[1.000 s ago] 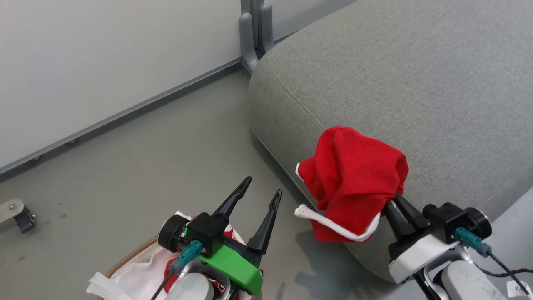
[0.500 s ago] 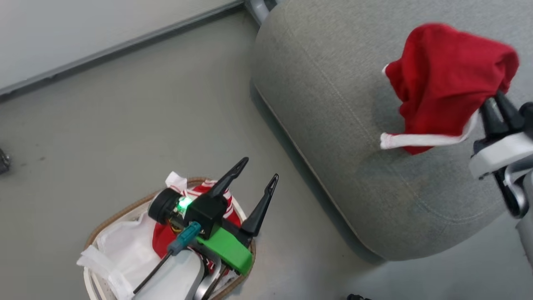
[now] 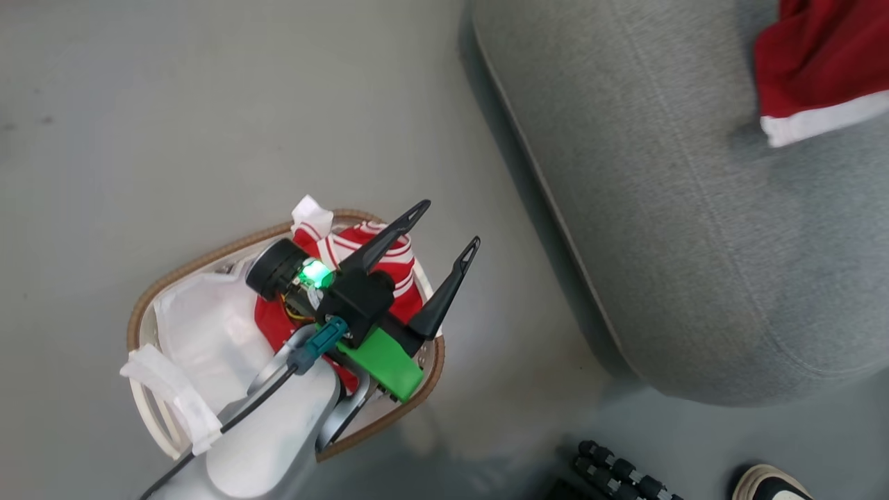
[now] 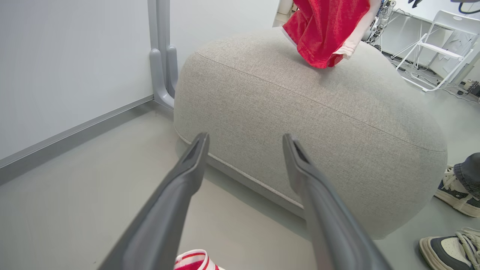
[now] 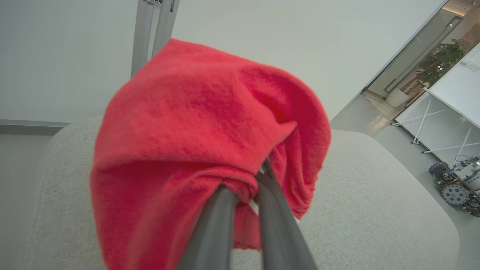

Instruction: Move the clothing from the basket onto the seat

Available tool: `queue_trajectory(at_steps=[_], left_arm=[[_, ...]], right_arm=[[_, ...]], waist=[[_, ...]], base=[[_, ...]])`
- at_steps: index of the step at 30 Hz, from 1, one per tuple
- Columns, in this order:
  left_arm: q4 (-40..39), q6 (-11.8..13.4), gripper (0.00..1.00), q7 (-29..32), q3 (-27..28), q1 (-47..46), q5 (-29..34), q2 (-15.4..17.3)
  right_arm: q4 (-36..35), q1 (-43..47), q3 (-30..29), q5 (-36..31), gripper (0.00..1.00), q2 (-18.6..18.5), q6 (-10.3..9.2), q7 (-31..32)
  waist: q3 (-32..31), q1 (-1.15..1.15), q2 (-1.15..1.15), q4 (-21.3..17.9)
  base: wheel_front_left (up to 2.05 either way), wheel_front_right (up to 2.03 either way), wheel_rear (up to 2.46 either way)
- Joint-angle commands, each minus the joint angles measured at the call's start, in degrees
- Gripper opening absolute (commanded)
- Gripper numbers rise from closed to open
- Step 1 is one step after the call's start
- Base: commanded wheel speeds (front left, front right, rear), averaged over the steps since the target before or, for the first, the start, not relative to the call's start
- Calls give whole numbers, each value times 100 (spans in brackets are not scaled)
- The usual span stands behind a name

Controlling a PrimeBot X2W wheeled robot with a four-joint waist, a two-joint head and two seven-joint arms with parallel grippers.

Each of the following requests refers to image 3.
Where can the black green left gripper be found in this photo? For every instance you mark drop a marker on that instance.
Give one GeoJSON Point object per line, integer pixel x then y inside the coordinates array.
{"type": "Point", "coordinates": [361, 298]}

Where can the red white striped garment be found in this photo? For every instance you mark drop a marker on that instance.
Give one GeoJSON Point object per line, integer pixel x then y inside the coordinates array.
{"type": "Point", "coordinates": [347, 246]}

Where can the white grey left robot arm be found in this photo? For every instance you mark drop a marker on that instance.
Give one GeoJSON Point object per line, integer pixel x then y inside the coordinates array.
{"type": "Point", "coordinates": [278, 430]}

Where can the white basket with rattan rim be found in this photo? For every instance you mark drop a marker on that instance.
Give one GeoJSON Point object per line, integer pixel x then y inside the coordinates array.
{"type": "Point", "coordinates": [417, 389]}

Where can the white fabric basket liner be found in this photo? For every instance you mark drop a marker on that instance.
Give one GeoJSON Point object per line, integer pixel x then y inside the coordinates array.
{"type": "Point", "coordinates": [201, 333]}

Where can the grey fabric sofa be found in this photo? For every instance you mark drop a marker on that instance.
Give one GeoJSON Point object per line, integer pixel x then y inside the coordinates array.
{"type": "Point", "coordinates": [694, 208]}

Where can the dark red garment white hem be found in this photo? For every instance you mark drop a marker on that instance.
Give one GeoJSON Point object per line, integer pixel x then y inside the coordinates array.
{"type": "Point", "coordinates": [819, 55]}

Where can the black cylindrical wrist camera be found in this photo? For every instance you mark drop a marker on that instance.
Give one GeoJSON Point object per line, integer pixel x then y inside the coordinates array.
{"type": "Point", "coordinates": [274, 267]}

